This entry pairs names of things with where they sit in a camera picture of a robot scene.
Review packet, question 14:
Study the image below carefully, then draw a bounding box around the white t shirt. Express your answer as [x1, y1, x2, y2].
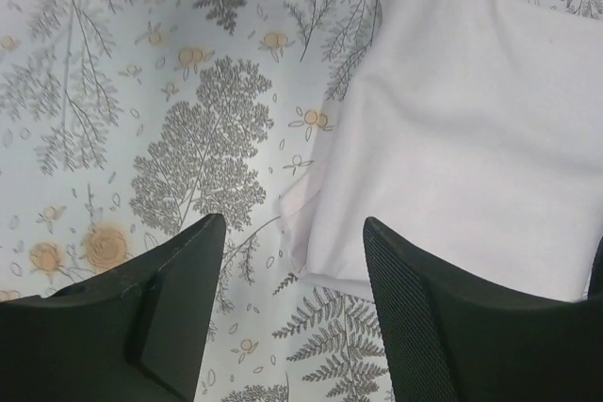
[280, 0, 602, 301]

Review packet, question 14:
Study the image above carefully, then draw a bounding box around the floral table mat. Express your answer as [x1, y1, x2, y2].
[1, 0, 602, 401]

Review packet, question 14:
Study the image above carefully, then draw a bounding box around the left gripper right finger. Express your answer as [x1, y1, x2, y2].
[363, 217, 602, 402]

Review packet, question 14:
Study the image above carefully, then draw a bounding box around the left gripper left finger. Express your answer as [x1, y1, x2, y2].
[1, 214, 226, 401]

